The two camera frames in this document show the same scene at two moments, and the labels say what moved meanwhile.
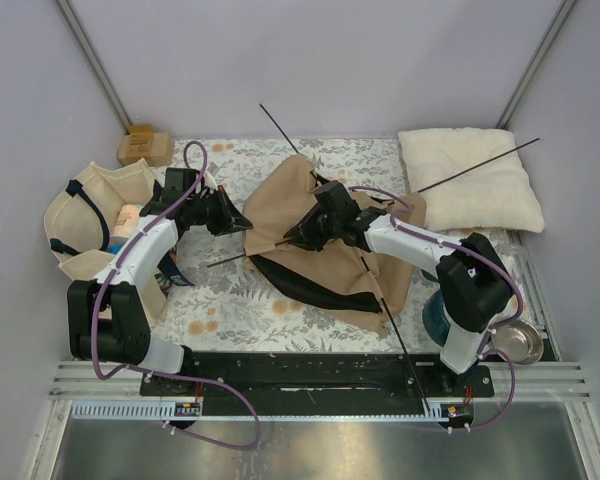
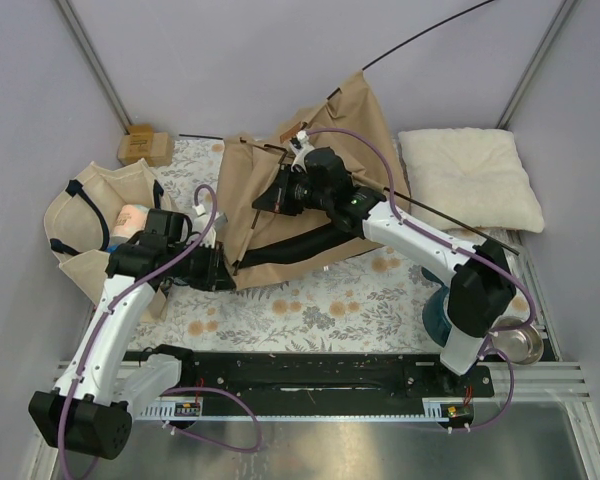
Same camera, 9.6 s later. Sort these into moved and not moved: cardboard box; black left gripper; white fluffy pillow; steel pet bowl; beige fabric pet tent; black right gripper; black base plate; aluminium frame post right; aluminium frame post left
Moved: black right gripper; black left gripper; beige fabric pet tent
Not moved: steel pet bowl; cardboard box; white fluffy pillow; aluminium frame post left; black base plate; aluminium frame post right
